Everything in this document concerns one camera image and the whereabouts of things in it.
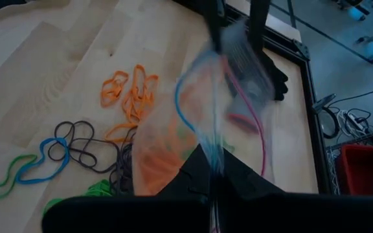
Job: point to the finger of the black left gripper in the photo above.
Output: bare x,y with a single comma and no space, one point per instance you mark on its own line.
215,19
259,16

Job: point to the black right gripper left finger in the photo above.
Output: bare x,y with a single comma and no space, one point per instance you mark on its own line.
141,213

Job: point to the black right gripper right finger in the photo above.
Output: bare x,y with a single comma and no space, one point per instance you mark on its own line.
287,213

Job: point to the orange rubber band bunch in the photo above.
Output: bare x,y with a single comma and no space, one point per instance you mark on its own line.
160,168

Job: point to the clear plastic zipper bag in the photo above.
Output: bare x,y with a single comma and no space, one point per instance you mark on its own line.
206,106

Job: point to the orange rubber band tangle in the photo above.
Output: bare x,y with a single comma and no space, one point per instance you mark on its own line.
134,106

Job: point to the green rubber band tangle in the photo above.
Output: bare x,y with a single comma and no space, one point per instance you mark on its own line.
99,189

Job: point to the blue rubber band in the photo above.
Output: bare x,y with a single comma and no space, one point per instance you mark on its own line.
53,140

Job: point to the red plastic bin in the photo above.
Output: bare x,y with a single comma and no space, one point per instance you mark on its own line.
368,171

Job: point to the white power strip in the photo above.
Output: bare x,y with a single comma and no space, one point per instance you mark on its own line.
356,121

